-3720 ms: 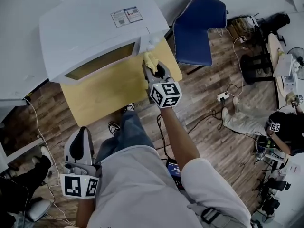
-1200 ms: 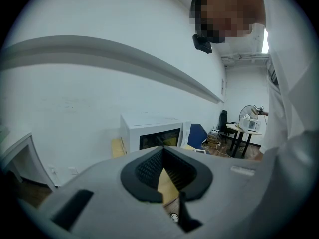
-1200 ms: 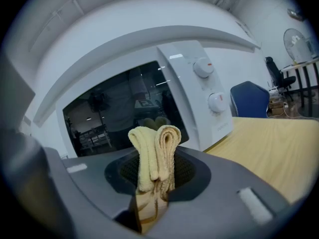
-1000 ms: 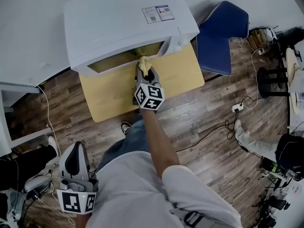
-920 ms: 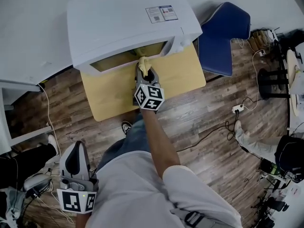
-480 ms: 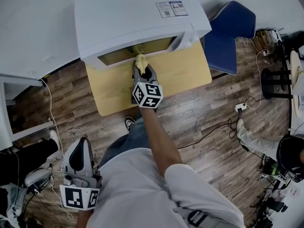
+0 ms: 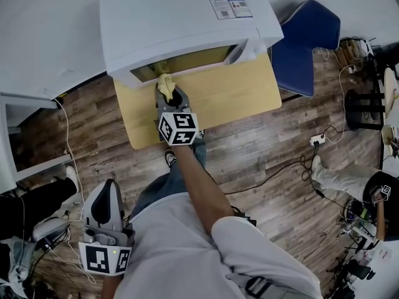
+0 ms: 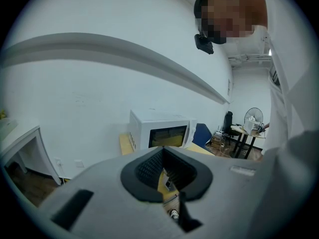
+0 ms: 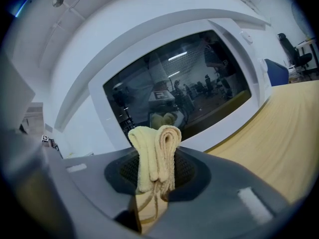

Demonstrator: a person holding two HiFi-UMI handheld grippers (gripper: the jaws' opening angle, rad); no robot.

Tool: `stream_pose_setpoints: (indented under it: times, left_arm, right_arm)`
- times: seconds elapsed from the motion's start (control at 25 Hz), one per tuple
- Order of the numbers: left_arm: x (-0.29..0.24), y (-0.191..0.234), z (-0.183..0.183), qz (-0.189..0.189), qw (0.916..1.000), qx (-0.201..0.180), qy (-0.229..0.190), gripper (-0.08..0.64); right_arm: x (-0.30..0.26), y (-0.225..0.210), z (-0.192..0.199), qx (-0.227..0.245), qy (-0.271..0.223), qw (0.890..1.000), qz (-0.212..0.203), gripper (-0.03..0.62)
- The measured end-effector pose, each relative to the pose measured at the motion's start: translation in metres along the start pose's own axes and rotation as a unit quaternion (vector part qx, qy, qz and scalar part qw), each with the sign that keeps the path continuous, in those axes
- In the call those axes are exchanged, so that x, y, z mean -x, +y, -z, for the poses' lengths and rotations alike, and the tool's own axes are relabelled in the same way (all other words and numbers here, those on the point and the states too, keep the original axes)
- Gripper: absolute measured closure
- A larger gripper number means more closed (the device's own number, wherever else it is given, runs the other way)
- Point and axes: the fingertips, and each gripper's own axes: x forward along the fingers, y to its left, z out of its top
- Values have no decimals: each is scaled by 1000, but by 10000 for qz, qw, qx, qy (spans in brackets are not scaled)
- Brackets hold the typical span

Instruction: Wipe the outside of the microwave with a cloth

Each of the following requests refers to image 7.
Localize round wooden table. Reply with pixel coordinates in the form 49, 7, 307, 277
344, 67, 399, 151

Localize black office chair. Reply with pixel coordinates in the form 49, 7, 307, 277
372, 42, 399, 74

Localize black floor cable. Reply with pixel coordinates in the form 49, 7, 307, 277
224, 141, 347, 211

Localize light wooden side table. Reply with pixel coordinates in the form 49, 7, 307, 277
113, 53, 283, 151

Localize grey office chair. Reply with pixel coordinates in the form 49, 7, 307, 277
31, 218, 71, 242

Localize white microwave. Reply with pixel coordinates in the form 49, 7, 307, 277
99, 0, 285, 90

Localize person's left forearm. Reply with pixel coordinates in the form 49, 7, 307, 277
101, 272, 125, 299

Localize blue denim garment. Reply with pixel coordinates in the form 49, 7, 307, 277
0, 237, 37, 297

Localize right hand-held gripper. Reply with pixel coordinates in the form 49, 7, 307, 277
154, 84, 200, 148

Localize white desk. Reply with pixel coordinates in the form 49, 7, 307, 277
0, 92, 72, 192

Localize person's right forearm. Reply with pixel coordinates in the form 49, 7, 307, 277
174, 143, 234, 245

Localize white power cable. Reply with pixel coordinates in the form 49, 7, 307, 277
52, 98, 97, 285
325, 64, 358, 145

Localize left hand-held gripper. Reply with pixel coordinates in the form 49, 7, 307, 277
77, 179, 135, 275

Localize cardboard box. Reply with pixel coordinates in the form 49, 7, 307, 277
338, 39, 362, 67

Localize yellow cloth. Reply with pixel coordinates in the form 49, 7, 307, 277
156, 70, 176, 103

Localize person's left shoe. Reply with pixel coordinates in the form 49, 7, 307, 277
164, 148, 178, 169

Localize person's blue jeans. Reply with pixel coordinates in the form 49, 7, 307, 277
129, 135, 208, 224

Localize white router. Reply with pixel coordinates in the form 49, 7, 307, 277
358, 37, 375, 55

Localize person's white shirt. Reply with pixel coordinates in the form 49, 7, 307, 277
113, 191, 322, 299

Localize blue chair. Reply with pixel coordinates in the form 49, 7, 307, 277
269, 0, 341, 98

